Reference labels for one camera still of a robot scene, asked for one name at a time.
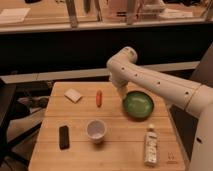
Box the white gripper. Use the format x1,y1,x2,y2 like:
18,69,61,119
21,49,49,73
109,73,128,100

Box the red pepper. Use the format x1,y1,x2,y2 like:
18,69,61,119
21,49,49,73
96,90,102,107

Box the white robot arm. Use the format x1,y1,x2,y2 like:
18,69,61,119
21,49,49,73
107,46,213,171

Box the white sponge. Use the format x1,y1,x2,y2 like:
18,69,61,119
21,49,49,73
64,89,82,103

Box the black rectangular sponge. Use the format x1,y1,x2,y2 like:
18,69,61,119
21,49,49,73
59,126,69,150

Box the green bowl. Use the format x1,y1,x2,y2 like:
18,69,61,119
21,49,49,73
122,91,154,119

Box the white paper cup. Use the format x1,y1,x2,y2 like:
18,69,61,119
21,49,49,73
86,120,107,144

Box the wooden table board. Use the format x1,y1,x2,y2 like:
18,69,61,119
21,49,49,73
29,82,185,171

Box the white tube bottle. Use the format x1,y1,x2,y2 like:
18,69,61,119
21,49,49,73
144,124,157,167

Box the black chair left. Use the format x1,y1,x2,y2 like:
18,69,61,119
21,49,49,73
0,78,41,166

